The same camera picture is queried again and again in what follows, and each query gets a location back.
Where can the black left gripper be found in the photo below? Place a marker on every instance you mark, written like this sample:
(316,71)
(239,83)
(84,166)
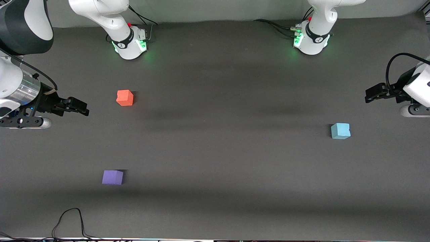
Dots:
(399,88)

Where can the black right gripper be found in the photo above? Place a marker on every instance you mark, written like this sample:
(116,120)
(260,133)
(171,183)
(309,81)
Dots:
(44,103)

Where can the light blue foam block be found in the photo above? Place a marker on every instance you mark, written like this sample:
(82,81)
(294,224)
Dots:
(340,131)

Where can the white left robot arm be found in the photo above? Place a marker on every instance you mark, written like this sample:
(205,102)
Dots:
(317,20)

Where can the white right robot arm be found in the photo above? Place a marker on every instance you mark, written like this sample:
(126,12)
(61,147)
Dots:
(100,13)

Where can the orange foam block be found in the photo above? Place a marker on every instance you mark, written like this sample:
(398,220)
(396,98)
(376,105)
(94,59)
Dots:
(125,98)

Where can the purple foam block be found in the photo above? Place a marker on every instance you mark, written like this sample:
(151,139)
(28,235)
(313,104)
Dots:
(112,177)

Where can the dark grey table mat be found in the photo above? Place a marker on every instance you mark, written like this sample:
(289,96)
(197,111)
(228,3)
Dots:
(235,168)

